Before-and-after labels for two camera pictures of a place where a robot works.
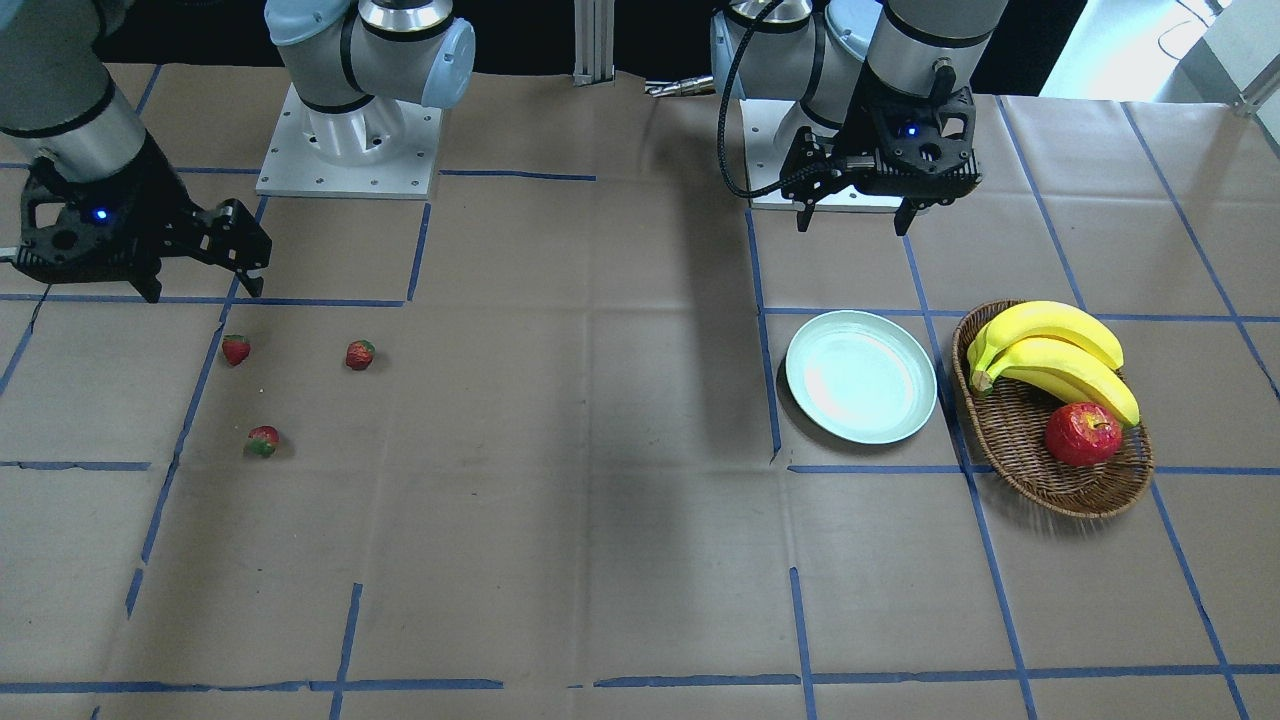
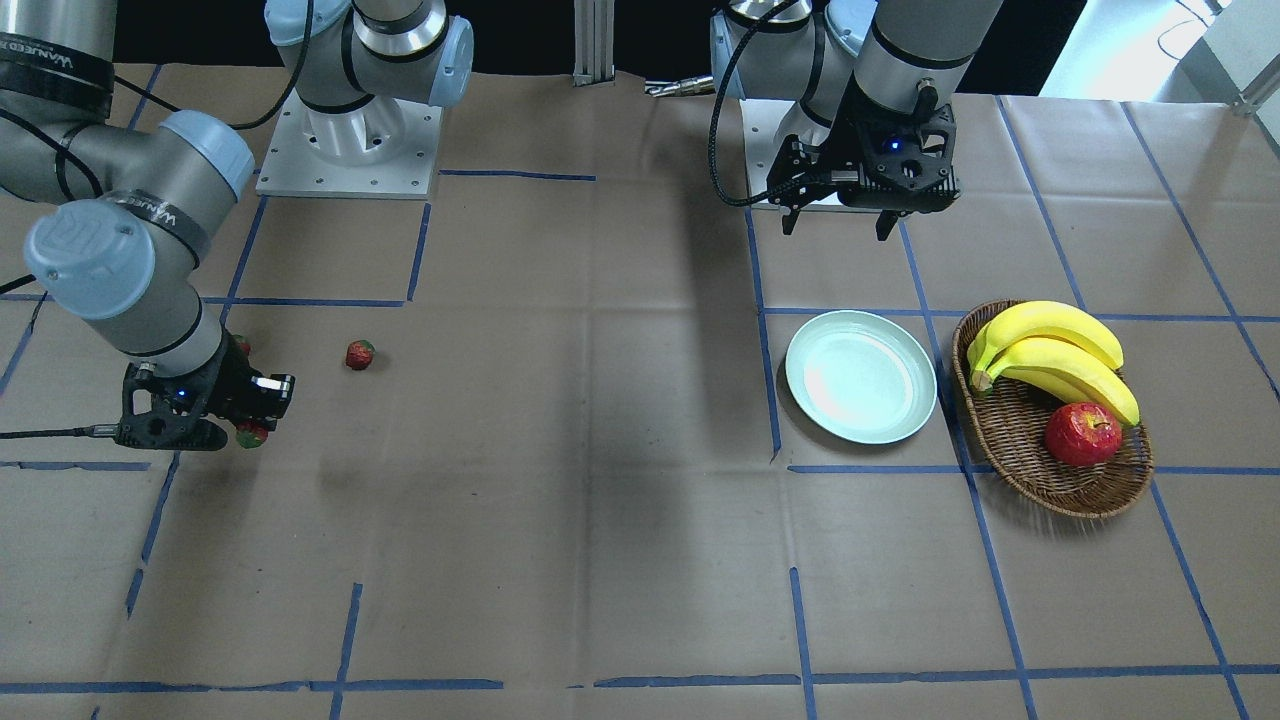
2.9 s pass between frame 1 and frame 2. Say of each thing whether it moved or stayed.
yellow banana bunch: stayed
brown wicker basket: stayed
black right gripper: moved
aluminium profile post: stayed
